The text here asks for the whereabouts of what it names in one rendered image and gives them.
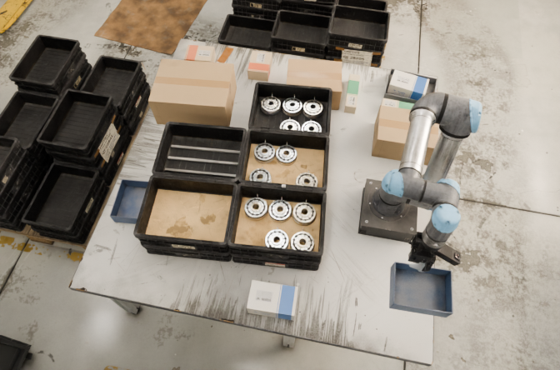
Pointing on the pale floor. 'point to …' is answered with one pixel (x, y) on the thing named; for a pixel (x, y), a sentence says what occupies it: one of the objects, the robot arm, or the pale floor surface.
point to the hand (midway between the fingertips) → (422, 267)
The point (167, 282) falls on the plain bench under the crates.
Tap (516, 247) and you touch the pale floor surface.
